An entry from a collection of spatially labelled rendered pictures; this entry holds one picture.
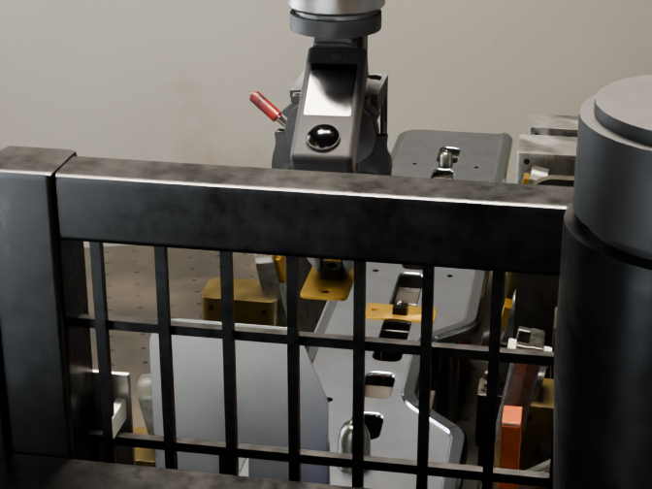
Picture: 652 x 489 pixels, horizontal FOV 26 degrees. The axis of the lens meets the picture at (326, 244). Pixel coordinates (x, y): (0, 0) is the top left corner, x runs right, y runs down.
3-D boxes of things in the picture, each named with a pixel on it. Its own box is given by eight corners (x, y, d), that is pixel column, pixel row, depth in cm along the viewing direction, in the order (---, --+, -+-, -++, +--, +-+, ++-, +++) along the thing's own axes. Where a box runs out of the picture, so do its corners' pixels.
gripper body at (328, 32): (390, 142, 118) (393, -1, 113) (376, 177, 110) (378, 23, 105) (300, 138, 119) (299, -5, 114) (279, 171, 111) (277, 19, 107)
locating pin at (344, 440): (340, 469, 139) (340, 409, 136) (372, 472, 138) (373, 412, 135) (334, 486, 136) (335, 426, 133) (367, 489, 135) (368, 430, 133)
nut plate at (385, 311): (362, 318, 166) (362, 309, 165) (367, 305, 169) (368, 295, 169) (434, 324, 165) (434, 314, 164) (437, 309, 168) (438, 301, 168)
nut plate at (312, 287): (317, 256, 120) (317, 244, 119) (362, 260, 119) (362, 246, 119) (299, 298, 112) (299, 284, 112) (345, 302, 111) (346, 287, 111)
